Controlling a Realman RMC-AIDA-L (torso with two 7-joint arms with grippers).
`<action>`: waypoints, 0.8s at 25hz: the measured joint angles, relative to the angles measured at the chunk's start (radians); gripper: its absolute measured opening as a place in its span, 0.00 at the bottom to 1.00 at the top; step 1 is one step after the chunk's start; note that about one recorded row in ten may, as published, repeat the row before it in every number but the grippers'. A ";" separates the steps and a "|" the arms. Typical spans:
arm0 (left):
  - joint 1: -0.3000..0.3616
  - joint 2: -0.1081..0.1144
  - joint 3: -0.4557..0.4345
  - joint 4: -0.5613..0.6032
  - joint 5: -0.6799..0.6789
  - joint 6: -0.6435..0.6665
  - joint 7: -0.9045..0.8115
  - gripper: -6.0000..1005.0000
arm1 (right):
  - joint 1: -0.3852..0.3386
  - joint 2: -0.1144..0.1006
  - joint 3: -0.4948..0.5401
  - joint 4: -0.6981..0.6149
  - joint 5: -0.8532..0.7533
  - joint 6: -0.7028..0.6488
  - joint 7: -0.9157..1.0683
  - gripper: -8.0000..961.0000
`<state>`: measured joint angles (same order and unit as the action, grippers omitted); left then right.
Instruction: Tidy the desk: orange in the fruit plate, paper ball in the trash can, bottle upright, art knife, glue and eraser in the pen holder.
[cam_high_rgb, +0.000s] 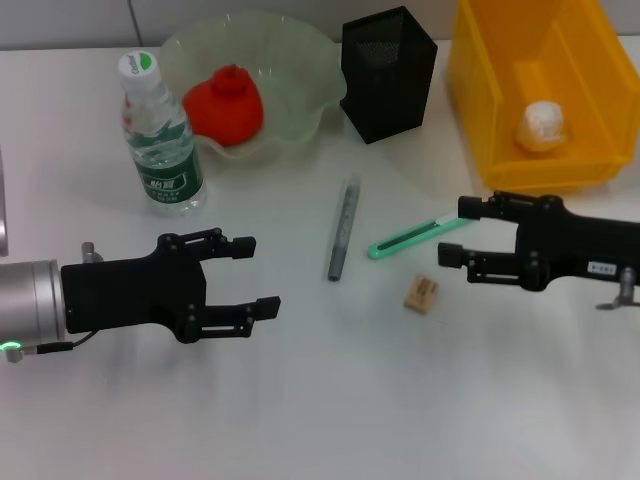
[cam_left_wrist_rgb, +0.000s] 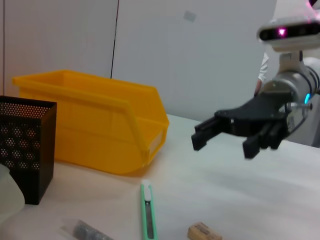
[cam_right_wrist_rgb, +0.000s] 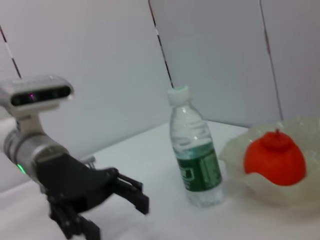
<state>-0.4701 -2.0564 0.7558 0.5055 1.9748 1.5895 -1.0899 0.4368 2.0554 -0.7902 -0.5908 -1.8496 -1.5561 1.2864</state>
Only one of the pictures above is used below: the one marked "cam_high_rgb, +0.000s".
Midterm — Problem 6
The black mesh pen holder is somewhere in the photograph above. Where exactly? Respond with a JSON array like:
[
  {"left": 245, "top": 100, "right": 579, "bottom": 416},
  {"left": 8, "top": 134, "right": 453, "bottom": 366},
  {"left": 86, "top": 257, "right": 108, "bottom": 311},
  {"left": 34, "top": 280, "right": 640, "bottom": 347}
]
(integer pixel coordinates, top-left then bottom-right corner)
[{"left": 339, "top": 5, "right": 439, "bottom": 146}]

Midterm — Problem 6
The clear water bottle green label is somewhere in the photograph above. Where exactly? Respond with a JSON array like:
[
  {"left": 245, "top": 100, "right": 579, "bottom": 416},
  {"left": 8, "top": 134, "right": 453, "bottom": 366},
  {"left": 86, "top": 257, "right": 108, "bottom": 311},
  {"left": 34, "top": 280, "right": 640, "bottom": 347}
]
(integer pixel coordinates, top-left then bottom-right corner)
[{"left": 118, "top": 49, "right": 208, "bottom": 219}]

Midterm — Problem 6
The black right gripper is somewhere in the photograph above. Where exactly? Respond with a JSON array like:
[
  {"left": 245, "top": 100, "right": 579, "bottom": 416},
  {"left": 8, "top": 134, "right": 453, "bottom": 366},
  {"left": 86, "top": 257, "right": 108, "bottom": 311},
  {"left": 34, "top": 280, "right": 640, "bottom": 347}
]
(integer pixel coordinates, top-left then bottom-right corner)
[{"left": 437, "top": 192, "right": 640, "bottom": 294}]

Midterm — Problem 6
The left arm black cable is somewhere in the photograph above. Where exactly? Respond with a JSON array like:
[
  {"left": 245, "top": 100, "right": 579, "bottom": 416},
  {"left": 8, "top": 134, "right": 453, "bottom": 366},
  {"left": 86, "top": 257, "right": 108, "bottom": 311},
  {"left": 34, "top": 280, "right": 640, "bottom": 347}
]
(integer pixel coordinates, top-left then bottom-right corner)
[{"left": 0, "top": 330, "right": 97, "bottom": 364}]

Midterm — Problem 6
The white paper ball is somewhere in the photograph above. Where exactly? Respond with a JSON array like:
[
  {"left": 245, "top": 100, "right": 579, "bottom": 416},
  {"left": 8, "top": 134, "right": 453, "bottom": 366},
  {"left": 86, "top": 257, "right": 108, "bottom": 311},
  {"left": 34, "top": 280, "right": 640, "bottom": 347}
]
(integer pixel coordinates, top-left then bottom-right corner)
[{"left": 516, "top": 99, "right": 572, "bottom": 151}]

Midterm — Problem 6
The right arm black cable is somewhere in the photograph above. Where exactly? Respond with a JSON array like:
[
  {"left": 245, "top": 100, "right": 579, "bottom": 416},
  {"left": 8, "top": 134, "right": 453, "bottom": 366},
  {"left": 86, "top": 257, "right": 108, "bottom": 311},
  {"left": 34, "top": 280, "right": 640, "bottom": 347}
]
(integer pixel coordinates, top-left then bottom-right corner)
[{"left": 595, "top": 267, "right": 640, "bottom": 311}]

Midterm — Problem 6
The green utility knife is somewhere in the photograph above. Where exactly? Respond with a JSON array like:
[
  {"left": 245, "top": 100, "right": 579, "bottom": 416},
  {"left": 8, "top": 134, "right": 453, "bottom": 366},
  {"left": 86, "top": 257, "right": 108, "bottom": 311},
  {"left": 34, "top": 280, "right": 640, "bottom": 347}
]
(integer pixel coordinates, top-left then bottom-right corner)
[{"left": 368, "top": 209, "right": 474, "bottom": 261}]

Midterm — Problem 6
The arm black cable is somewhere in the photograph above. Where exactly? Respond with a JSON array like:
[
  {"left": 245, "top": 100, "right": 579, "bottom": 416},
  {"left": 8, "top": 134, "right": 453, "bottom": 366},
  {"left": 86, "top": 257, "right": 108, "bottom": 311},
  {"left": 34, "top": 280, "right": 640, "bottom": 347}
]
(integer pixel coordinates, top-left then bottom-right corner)
[
  {"left": 0, "top": 330, "right": 97, "bottom": 364},
  {"left": 595, "top": 267, "right": 640, "bottom": 311}
]

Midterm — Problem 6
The pale green glass fruit bowl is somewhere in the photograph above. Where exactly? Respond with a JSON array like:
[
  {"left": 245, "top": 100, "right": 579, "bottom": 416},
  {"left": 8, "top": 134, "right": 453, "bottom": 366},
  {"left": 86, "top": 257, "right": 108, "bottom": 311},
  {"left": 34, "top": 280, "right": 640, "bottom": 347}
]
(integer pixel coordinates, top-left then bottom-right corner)
[{"left": 158, "top": 12, "right": 349, "bottom": 162}]

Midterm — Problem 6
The red toy orange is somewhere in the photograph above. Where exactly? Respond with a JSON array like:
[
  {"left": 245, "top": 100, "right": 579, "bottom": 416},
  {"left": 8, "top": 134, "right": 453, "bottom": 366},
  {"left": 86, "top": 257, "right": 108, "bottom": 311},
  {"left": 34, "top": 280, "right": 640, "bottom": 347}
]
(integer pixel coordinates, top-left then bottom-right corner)
[{"left": 181, "top": 63, "right": 265, "bottom": 147}]

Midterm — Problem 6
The yellow plastic bin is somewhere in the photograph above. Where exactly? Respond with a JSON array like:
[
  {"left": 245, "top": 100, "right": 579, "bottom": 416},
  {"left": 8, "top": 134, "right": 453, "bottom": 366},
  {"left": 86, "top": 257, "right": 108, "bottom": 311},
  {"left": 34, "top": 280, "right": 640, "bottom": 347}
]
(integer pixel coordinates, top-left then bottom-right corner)
[{"left": 446, "top": 0, "right": 640, "bottom": 196}]

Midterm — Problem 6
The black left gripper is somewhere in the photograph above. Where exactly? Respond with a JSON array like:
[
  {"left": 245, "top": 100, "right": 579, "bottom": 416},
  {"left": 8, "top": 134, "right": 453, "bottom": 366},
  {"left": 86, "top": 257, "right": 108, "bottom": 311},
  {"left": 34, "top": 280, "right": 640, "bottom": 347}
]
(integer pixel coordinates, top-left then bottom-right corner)
[{"left": 60, "top": 227, "right": 281, "bottom": 345}]

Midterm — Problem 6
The beige eraser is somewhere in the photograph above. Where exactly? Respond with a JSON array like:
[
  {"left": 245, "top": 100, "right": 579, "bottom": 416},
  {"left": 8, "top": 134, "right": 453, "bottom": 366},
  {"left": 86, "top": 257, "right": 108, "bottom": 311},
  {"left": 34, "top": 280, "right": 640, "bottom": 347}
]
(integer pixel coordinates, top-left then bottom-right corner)
[{"left": 403, "top": 273, "right": 440, "bottom": 316}]

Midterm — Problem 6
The grey marker pen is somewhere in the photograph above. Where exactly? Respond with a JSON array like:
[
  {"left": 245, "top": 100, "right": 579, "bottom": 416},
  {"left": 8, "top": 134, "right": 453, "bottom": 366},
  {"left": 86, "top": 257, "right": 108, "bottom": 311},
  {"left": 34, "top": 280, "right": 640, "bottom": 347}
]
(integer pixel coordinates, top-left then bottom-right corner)
[{"left": 327, "top": 174, "right": 362, "bottom": 283}]

